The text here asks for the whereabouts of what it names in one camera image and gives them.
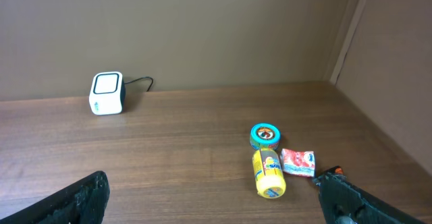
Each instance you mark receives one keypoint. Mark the red snack box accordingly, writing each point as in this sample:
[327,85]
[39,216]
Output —
[298,163]

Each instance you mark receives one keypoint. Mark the white barcode scanner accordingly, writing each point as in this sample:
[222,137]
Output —
[107,93]

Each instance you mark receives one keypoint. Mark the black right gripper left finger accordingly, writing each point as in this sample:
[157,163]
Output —
[82,202]

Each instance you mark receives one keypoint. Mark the teal tin can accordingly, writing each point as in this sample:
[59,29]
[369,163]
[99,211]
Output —
[264,135]

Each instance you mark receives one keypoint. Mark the yellow cylindrical container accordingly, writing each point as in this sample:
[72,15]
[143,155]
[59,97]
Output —
[268,174]

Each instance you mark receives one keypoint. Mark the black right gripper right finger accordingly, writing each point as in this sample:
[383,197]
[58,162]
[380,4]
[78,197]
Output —
[343,202]

